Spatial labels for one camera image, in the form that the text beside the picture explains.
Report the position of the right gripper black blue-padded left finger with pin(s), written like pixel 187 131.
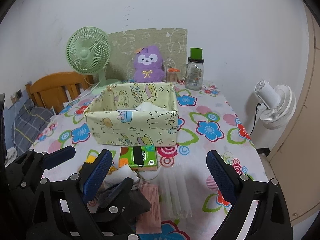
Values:
pixel 61 212

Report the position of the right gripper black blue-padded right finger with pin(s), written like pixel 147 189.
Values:
pixel 271 218

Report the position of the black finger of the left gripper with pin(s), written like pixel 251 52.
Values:
pixel 115 203

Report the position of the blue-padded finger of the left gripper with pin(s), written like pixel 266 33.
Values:
pixel 26 171

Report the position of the green tissue pack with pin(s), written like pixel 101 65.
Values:
pixel 139 158

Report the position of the clear plastic bag pack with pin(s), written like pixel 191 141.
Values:
pixel 175 203

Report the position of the dark grey cloth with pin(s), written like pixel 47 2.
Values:
pixel 137 205

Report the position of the white tissue packet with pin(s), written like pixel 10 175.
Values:
pixel 117 176

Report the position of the pink paper packet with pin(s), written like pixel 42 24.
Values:
pixel 150 222

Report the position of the grey plaid pillow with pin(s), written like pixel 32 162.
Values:
pixel 31 126

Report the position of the beige cabinet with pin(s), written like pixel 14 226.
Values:
pixel 295 157

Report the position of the yellow cartoon fabric box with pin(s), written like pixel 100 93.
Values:
pixel 134 114

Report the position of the floral tablecloth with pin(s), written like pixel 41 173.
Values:
pixel 206 122

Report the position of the white circulator fan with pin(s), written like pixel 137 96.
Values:
pixel 279 104

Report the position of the green desk fan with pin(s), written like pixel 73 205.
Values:
pixel 88 52

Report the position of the toothpick jar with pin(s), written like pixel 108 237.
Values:
pixel 171 76

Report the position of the purple plush bunny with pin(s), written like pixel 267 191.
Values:
pixel 148 65

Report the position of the glass mason jar mug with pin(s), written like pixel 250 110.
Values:
pixel 194 74

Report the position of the green plastic cup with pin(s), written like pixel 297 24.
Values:
pixel 196 53

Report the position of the beige cartoon puzzle mat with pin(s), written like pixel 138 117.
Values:
pixel 172 43

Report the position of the wall power socket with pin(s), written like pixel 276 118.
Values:
pixel 18 94

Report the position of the orange handled scissors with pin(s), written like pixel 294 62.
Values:
pixel 171 69

